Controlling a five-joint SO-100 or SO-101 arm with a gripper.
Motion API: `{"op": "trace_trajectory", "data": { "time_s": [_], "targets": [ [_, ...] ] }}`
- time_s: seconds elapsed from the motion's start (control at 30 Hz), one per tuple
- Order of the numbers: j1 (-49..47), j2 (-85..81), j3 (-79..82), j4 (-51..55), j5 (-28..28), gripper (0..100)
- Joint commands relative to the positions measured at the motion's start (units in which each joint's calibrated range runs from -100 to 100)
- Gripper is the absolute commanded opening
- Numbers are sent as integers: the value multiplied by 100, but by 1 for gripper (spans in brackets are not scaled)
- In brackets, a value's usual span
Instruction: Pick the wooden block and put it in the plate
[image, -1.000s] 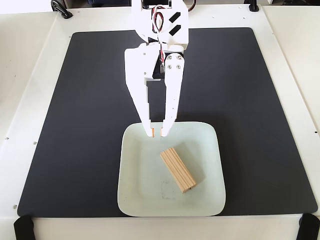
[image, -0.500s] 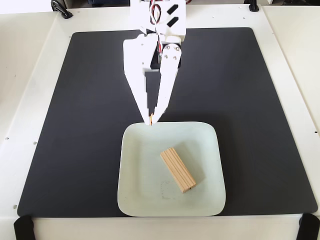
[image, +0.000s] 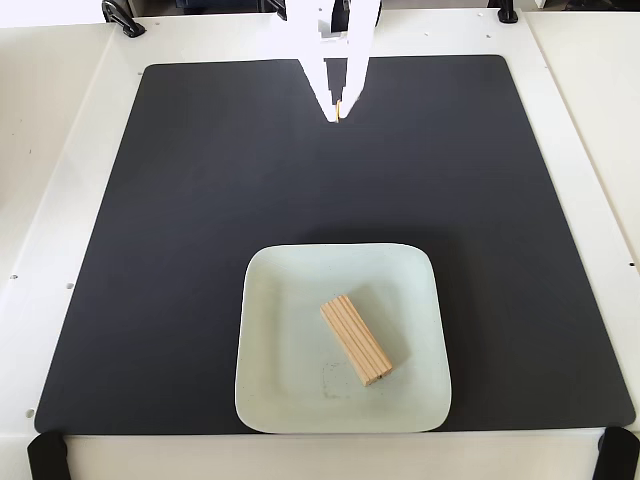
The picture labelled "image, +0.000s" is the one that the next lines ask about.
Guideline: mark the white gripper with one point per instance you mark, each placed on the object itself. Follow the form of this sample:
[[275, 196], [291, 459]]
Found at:
[[311, 55]]

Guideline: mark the grooved wooden block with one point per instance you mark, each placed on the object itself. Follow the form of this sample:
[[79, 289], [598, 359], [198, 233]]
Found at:
[[356, 340]]

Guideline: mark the white square plate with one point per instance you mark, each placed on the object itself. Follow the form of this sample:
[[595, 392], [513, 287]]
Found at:
[[300, 350]]

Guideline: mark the black table clamp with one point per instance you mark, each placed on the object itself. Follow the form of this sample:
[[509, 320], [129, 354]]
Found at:
[[277, 9], [506, 10], [120, 17]]

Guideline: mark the dark blue background box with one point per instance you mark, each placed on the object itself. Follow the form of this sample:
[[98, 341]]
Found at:
[[220, 5]]

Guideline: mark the black rectangular mat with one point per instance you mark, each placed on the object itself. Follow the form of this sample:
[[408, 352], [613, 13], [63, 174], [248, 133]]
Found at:
[[190, 240]]

